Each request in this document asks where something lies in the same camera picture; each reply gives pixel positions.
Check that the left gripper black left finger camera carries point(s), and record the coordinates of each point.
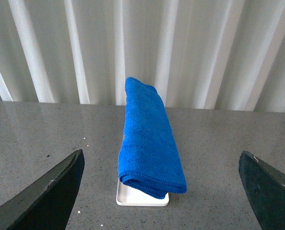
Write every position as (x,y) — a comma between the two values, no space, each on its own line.
(47,203)

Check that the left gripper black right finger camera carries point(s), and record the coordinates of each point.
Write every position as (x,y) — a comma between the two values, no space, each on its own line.
(264,186)

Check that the blue microfiber towel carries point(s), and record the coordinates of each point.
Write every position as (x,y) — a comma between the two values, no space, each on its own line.
(149,160)

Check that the white towel rack tray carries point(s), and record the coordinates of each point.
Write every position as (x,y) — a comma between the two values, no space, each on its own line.
(128,196)

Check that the white pleated curtain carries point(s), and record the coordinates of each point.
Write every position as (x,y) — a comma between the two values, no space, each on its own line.
(207,54)

